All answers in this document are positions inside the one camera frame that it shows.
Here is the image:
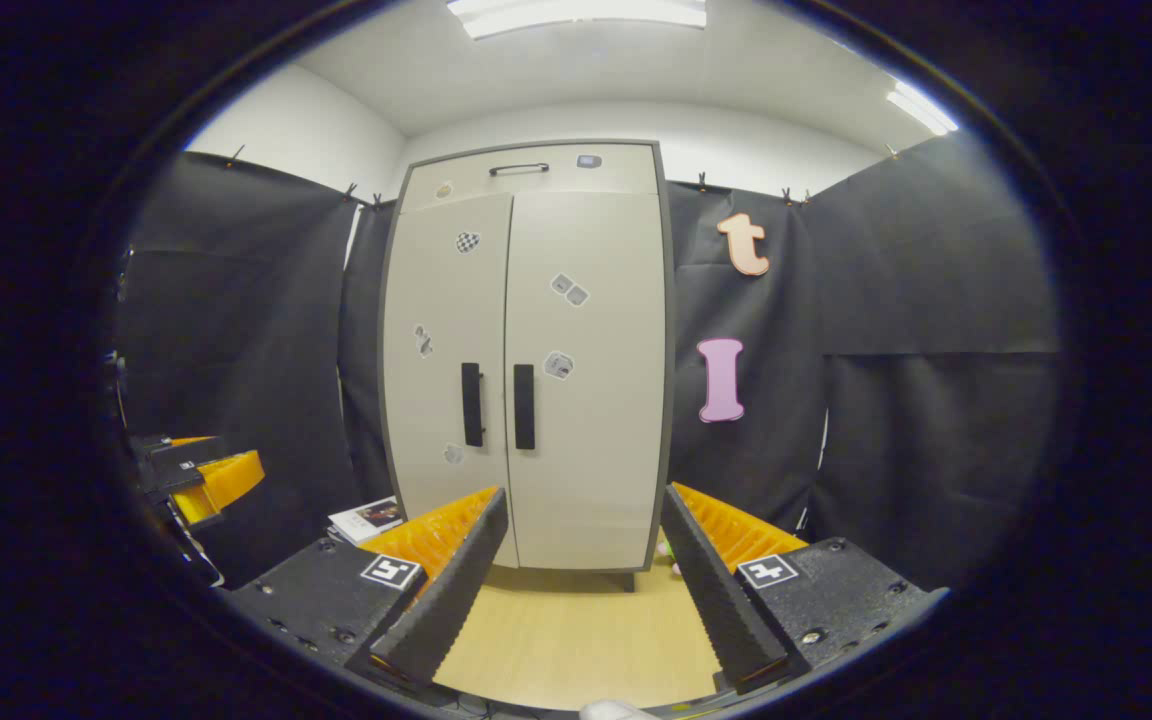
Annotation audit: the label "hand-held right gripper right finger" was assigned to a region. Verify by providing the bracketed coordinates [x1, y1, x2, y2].
[658, 483, 947, 698]

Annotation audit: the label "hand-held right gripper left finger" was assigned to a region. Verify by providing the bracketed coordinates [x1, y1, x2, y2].
[221, 487, 510, 691]

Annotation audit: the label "shoe cabinet door square stickers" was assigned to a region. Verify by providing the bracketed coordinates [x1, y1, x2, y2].
[504, 190, 667, 573]

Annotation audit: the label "shoe cabinet door checkered sticker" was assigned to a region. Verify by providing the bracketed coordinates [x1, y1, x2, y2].
[382, 193, 514, 569]

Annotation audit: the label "grey shoe cabinet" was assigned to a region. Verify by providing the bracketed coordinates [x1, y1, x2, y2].
[376, 138, 677, 593]

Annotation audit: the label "grey cabinet drawer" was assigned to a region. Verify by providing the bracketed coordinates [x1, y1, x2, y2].
[399, 144, 659, 213]

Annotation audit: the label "printed magazine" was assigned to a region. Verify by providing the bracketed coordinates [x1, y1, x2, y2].
[328, 497, 407, 546]

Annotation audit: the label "ceiling light panel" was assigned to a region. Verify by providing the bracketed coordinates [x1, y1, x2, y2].
[886, 80, 960, 136]
[446, 0, 709, 41]

